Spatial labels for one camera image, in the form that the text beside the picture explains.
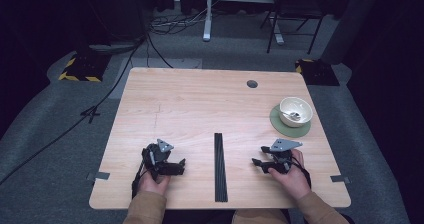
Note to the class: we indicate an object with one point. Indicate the person's right hand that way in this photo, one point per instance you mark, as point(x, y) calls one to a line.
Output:
point(295, 180)

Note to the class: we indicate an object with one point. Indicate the white bowl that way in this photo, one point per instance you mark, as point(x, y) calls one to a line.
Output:
point(296, 110)

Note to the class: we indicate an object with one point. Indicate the white desk frame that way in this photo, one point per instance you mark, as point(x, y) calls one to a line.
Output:
point(208, 17)

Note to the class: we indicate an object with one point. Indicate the black chair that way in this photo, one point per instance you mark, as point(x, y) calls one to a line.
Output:
point(293, 14)

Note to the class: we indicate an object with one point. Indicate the black yellow striped stand base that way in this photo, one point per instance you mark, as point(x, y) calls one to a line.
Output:
point(85, 69)
point(316, 72)

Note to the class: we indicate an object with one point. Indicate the green round coaster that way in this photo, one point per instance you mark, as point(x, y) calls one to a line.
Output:
point(288, 130)

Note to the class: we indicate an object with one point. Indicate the grey tape strip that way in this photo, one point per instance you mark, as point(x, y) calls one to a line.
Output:
point(340, 179)
point(99, 175)

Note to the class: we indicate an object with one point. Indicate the grey curtain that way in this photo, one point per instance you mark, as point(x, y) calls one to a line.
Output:
point(350, 20)

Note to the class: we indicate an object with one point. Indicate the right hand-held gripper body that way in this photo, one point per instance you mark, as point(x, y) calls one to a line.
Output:
point(281, 150)

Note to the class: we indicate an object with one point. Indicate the person's tan trouser leg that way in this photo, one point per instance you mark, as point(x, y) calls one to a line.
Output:
point(260, 216)

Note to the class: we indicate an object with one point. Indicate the person's left hand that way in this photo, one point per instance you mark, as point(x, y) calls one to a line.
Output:
point(152, 185)

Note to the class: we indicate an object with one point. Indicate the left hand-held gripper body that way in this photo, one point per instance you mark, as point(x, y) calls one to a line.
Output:
point(157, 155)

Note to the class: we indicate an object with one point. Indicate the metal spoon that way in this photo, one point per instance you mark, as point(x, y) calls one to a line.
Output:
point(292, 115)

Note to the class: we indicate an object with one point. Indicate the grey table grommet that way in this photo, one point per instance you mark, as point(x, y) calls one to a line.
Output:
point(252, 84)

